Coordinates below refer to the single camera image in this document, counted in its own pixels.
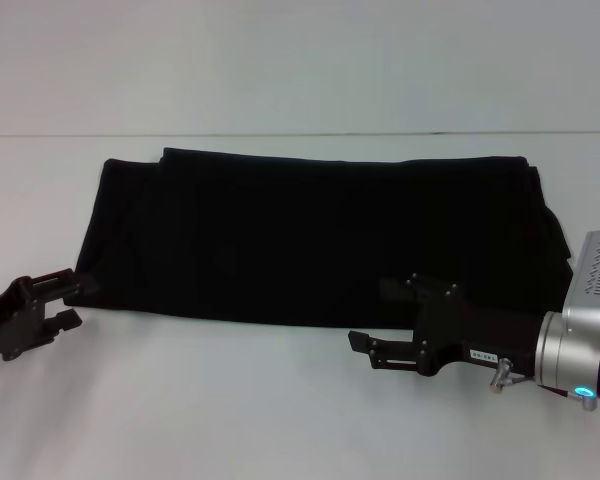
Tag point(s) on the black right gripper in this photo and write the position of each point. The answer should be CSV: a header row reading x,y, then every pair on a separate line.
x,y
480,332

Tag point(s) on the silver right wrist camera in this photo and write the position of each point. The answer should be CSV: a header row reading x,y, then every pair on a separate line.
x,y
597,280

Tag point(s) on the black shirt with FREE print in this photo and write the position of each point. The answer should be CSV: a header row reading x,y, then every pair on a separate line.
x,y
320,235

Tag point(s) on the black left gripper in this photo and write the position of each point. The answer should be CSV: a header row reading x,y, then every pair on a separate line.
x,y
10,325

